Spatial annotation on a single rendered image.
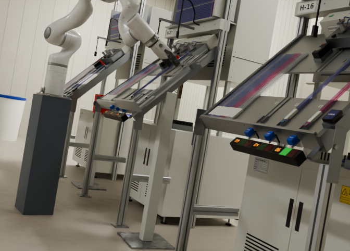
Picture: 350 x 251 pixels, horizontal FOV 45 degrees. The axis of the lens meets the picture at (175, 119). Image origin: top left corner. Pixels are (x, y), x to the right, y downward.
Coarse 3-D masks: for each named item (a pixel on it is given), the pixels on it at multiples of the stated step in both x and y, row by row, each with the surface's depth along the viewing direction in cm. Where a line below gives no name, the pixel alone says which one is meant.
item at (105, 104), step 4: (96, 100) 315; (100, 100) 308; (104, 100) 302; (100, 104) 314; (104, 104) 305; (108, 104) 296; (112, 104) 288; (116, 104) 281; (108, 108) 303; (128, 112) 271; (132, 112) 264
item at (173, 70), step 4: (160, 60) 332; (160, 68) 310; (172, 68) 293; (176, 68) 288; (180, 68) 282; (152, 72) 312; (156, 72) 305; (168, 72) 288; (172, 72) 283; (164, 76) 303; (168, 76) 298
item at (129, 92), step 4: (124, 92) 301; (128, 92) 296; (132, 92) 290; (140, 92) 281; (144, 92) 276; (148, 92) 270; (120, 96) 297; (124, 96) 291; (128, 96) 287; (112, 100) 299
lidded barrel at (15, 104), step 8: (0, 96) 562; (8, 96) 563; (16, 96) 593; (0, 104) 563; (8, 104) 565; (16, 104) 572; (24, 104) 592; (0, 112) 564; (8, 112) 567; (16, 112) 575; (0, 120) 565; (8, 120) 569; (16, 120) 578; (0, 128) 566; (8, 128) 571; (16, 128) 581; (0, 136) 567; (8, 136) 573; (16, 136) 587
